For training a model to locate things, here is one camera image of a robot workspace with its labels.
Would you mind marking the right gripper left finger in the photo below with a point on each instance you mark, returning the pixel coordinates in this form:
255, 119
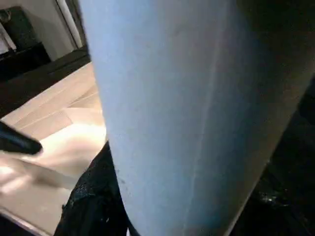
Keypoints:
93, 201

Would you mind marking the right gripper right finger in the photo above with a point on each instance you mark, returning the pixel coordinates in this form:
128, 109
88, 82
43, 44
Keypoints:
283, 209

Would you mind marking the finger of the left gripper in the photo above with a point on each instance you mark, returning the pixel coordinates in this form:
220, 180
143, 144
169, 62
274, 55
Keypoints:
19, 142

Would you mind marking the white plastic table top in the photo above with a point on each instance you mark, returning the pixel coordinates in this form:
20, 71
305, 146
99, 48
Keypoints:
61, 110

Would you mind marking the white plastic table leg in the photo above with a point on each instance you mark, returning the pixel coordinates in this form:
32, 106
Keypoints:
184, 98

